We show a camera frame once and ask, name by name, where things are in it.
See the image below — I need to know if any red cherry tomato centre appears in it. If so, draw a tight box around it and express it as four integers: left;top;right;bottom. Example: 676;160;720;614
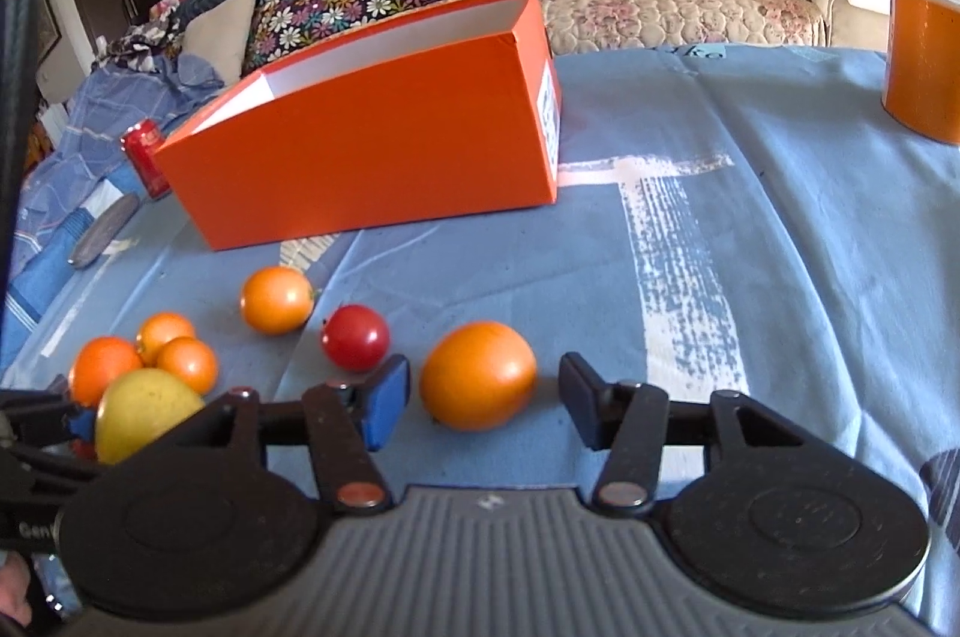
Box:
320;304;391;374

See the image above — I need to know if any mandarin with stem dot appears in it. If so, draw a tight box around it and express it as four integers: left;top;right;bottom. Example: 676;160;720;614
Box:
135;312;195;367

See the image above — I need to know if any blue tablecloth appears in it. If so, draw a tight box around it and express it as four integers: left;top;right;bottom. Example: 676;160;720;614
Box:
8;46;958;635

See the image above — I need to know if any grey flat object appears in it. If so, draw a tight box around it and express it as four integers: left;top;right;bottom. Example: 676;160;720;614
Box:
68;194;142;270

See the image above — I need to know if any blue striped cloth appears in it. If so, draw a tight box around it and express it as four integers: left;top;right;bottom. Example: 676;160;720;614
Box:
2;54;223;367

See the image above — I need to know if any orange cardboard box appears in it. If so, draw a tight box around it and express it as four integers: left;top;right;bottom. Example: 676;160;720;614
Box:
156;0;562;250

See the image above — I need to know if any red soda can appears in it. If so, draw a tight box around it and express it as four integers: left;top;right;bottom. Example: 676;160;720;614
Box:
121;119;171;200

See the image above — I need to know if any quilted sofa seat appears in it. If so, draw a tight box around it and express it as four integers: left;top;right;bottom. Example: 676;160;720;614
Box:
540;0;828;55

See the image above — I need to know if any beige pillow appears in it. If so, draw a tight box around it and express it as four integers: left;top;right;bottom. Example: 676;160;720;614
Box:
182;0;257;86

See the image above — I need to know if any orange cup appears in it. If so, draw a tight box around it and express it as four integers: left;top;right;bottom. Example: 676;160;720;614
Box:
882;0;960;146

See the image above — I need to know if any black braided cable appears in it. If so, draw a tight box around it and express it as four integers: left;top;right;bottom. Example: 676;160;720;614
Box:
0;0;41;309

